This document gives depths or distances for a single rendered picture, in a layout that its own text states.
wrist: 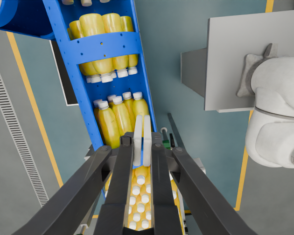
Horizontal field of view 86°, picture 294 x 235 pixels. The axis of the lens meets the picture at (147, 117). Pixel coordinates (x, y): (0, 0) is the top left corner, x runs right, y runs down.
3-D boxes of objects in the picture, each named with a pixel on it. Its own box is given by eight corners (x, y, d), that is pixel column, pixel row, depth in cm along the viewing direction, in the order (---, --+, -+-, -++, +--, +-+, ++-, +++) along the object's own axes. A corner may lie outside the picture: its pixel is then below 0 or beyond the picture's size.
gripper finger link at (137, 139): (140, 166, 16) (132, 166, 16) (142, 134, 22) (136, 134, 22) (141, 140, 15) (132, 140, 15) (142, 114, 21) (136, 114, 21)
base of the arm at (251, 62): (292, 44, 64) (304, 43, 58) (274, 97, 72) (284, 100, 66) (247, 43, 63) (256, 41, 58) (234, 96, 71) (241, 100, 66)
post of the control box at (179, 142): (170, 113, 181) (194, 169, 88) (171, 116, 183) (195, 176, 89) (167, 114, 182) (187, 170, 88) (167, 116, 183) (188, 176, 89)
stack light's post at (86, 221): (119, 135, 192) (86, 223, 89) (120, 138, 193) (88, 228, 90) (116, 136, 192) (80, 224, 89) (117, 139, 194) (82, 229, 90)
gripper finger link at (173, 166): (151, 158, 13) (186, 159, 13) (150, 131, 18) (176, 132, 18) (150, 172, 14) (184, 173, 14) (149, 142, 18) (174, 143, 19)
